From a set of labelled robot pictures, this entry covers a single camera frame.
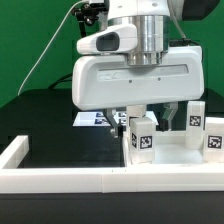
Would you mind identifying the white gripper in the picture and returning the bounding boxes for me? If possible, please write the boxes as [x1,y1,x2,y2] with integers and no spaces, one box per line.
[72,24,204,138]

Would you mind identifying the white square tabletop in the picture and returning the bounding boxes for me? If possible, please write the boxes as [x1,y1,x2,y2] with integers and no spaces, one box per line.
[123,131,224,166]

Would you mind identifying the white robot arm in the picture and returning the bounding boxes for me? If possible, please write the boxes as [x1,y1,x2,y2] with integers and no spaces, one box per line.
[72,0,220,136]

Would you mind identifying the white marker sheet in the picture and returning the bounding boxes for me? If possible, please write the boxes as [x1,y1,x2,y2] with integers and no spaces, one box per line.
[72,111,160,127]

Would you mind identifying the white U-shaped fence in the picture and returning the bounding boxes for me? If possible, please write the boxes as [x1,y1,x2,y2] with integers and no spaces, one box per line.
[0,135,224,194]

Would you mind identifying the black cables at base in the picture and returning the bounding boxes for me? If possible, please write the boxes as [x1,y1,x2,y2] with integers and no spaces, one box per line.
[48,73,75,90]

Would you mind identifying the white cable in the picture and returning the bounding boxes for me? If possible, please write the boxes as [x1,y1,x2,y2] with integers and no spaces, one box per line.
[17,0,88,97]

